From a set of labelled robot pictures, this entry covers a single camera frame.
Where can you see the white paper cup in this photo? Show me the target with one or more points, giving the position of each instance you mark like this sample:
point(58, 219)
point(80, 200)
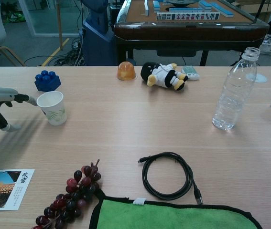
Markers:
point(54, 112)

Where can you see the transparent plastic water bottle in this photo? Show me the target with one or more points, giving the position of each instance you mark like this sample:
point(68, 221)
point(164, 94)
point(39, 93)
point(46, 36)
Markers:
point(233, 95)

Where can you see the orange jelly dome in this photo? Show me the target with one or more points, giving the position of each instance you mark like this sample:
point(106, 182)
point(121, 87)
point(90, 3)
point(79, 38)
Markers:
point(126, 71)

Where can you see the blue toy building brick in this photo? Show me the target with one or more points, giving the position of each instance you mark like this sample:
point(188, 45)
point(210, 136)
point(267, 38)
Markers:
point(46, 82)

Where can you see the palace roof postcard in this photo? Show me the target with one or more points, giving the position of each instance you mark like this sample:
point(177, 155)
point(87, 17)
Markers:
point(1, 188)

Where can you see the blue machine base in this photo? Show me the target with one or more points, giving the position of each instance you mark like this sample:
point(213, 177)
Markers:
point(97, 43)

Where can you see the purple plastic grape bunch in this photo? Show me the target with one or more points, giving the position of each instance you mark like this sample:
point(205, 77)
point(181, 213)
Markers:
point(66, 205)

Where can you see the black white penguin plush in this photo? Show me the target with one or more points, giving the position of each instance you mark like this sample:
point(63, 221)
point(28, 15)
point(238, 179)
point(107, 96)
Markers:
point(161, 75)

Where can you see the blue mahjong tile row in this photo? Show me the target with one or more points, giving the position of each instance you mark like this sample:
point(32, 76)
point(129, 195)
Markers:
point(146, 7)
point(185, 10)
point(221, 9)
point(156, 6)

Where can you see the dark wooden mahjong table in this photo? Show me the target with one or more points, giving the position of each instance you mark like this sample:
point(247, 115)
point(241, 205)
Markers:
point(173, 31)

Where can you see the green white tissue pack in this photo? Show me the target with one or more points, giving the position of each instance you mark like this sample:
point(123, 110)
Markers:
point(190, 72)

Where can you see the face-up mahjong tile row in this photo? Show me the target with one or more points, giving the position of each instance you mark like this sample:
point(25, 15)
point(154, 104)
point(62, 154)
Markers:
point(187, 16)

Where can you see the green microfibre cloth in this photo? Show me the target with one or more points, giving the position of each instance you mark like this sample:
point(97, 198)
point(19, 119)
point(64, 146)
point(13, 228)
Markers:
point(173, 217)

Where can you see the brown cardboard box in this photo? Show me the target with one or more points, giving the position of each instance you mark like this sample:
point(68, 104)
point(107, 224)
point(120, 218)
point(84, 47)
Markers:
point(252, 6)

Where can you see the wooden post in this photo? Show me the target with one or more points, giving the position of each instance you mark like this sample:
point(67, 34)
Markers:
point(59, 23)

